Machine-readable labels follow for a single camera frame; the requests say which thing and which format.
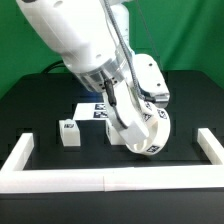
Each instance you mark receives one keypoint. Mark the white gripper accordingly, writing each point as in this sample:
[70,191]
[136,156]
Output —
[123,98]

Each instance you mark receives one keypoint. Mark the white round stool seat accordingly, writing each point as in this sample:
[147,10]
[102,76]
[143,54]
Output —
[158,123]

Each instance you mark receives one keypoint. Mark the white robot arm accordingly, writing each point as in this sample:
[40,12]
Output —
[89,37]

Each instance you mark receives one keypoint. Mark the white marker tag sheet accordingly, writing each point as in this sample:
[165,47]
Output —
[90,111]

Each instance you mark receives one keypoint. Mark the white U-shaped fence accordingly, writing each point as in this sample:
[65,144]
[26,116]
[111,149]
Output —
[16,179]

